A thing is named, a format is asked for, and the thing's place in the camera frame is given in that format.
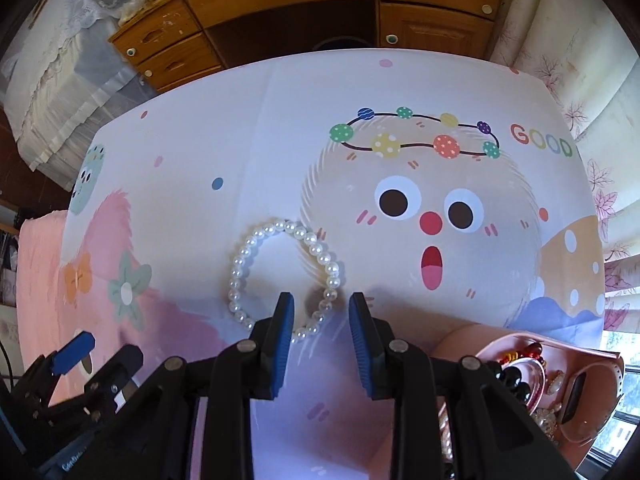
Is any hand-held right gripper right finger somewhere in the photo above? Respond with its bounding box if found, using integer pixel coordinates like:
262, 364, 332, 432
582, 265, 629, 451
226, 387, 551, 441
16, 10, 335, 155
347, 291, 581, 480

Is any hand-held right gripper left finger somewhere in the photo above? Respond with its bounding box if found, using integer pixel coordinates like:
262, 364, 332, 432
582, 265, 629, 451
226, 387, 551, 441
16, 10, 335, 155
92, 291, 296, 480

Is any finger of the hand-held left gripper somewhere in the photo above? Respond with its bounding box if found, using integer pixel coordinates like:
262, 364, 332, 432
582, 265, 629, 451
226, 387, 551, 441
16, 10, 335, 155
20, 331, 96, 406
82, 344, 146, 414

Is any white pearl bracelet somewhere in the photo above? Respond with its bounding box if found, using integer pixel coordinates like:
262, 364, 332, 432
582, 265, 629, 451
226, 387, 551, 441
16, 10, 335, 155
227, 217, 346, 345

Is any pink cardboard box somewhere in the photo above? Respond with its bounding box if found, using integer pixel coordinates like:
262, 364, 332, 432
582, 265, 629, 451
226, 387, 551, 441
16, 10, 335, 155
430, 324, 626, 467

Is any black bead bracelet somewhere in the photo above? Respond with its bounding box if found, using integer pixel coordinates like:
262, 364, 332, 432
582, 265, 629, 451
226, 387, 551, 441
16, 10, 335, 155
487, 357, 534, 407

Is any pink smart wristband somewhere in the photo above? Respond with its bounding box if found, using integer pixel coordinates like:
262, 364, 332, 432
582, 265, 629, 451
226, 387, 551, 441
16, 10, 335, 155
557, 359, 626, 444

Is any rhinestone hair comb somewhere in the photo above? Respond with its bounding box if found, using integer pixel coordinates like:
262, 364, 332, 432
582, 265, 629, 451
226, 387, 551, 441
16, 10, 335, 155
531, 407, 564, 444

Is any bed with white lace cover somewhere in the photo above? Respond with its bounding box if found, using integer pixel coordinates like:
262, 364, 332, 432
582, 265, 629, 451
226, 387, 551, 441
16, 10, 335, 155
0, 0, 152, 192

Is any clear plastic bag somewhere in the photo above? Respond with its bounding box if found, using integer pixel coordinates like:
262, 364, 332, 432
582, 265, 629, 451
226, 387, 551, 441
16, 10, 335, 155
117, 0, 146, 26

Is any leaf patterned curtain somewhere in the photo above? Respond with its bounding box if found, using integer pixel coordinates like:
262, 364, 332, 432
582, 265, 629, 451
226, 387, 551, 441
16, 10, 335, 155
487, 0, 640, 352

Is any red string bracelet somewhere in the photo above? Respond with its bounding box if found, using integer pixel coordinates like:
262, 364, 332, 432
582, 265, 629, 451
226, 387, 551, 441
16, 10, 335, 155
497, 342, 549, 411

